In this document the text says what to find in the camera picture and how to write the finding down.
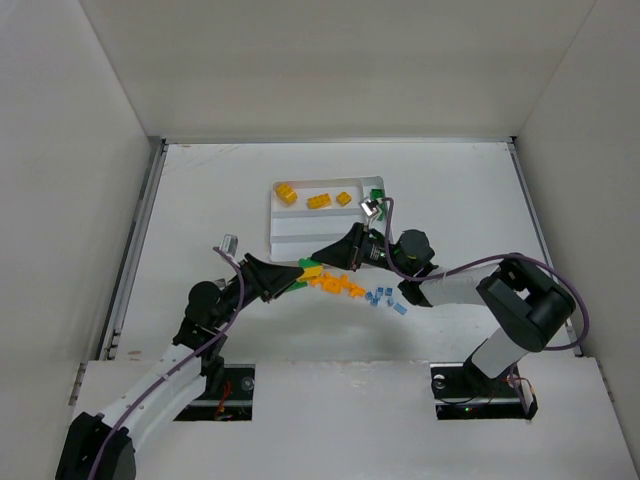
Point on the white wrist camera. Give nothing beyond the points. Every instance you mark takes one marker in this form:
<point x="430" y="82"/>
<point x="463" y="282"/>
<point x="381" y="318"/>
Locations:
<point x="229" y="245"/>
<point x="371" y="207"/>

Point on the green lego plate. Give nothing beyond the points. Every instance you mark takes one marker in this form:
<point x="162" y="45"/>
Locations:
<point x="377" y="194"/>

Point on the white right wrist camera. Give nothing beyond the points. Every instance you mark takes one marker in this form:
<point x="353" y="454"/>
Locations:
<point x="371" y="207"/>

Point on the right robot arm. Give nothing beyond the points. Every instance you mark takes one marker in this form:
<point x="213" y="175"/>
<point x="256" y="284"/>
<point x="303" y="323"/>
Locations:
<point x="528" y="305"/>

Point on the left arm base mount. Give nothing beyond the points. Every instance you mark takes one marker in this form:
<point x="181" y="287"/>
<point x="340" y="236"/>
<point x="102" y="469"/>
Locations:
<point x="231" y="400"/>

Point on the large yellow lego brick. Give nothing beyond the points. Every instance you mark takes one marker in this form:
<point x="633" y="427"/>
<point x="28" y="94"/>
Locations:
<point x="286" y="194"/>

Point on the white divided sorting tray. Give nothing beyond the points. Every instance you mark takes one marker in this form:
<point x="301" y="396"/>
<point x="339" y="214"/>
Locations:
<point x="297" y="231"/>

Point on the orange lego pieces pile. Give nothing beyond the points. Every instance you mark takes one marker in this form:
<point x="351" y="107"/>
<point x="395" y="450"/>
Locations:
<point x="337" y="285"/>

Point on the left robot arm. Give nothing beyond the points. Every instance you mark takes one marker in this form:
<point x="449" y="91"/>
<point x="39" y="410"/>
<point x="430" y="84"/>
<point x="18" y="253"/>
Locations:
<point x="104" y="445"/>

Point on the light blue lego pieces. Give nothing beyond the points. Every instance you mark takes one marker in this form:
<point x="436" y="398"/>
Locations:
<point x="384" y="296"/>

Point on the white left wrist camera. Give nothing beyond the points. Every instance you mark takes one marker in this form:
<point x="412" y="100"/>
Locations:
<point x="229" y="245"/>

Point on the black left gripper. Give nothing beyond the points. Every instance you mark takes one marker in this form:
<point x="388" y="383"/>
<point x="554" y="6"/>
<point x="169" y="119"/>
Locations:
<point x="258" y="277"/>

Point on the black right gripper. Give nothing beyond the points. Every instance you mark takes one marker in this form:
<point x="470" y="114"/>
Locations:
<point x="357" y="248"/>

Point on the small yellow lego brick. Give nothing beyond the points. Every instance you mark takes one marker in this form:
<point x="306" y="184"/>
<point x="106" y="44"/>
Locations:
<point x="343" y="198"/>

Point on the small green lego brick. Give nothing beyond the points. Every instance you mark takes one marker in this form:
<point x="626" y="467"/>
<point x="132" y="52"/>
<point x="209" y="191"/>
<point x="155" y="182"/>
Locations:
<point x="298" y="285"/>

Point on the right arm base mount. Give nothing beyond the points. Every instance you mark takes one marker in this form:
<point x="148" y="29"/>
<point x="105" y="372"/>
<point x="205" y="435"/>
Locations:
<point x="457" y="397"/>

